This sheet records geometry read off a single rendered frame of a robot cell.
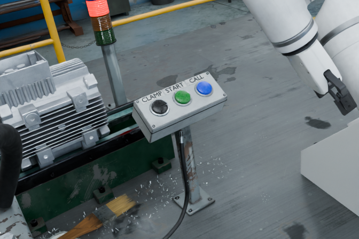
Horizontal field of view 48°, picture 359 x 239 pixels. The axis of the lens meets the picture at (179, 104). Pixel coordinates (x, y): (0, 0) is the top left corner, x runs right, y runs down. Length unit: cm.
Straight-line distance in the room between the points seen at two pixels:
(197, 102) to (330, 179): 33
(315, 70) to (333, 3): 22
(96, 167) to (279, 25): 51
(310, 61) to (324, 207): 31
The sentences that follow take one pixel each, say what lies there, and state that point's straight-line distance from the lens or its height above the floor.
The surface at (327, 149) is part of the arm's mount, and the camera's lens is 85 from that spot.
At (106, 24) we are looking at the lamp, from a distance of 122.
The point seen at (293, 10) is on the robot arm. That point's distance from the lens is 72.
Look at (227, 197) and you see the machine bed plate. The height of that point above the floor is 80.
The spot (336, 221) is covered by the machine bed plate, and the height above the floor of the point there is 80.
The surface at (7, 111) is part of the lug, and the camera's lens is 83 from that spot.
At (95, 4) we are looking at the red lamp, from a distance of 120.
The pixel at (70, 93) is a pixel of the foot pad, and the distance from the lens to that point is 84.
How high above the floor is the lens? 140
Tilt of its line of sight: 28 degrees down
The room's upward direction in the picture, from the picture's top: 9 degrees counter-clockwise
